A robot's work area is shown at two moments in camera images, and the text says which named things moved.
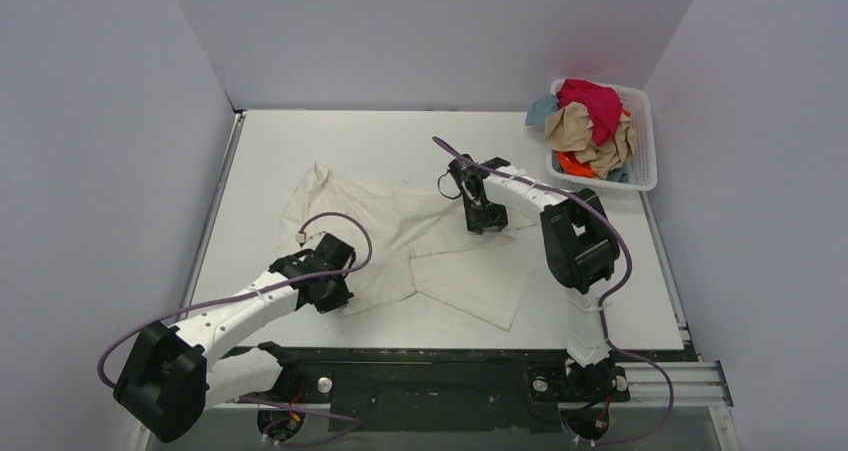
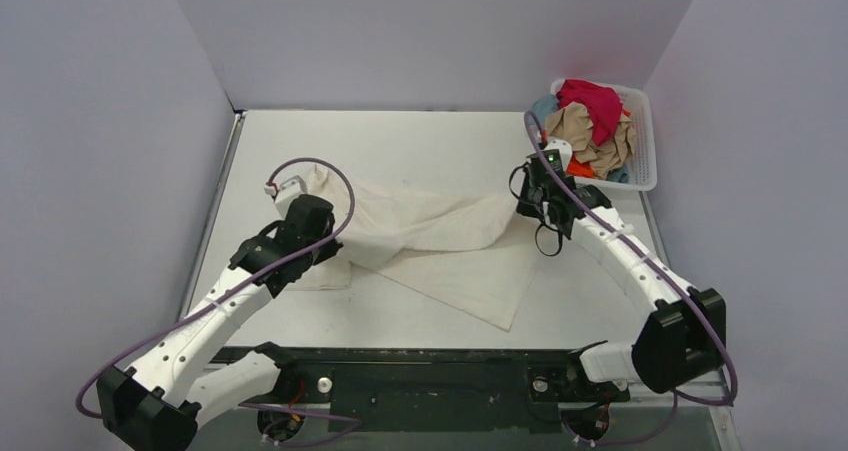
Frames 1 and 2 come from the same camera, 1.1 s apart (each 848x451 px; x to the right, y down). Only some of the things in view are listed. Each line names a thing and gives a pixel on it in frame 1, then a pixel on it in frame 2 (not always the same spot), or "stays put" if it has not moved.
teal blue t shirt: [541, 108] stays put
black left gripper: [333, 289] to [325, 250]
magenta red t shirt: [603, 103] stays put
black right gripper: [484, 215] to [530, 198]
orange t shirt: [570, 165] stays put
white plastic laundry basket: [643, 173] stays put
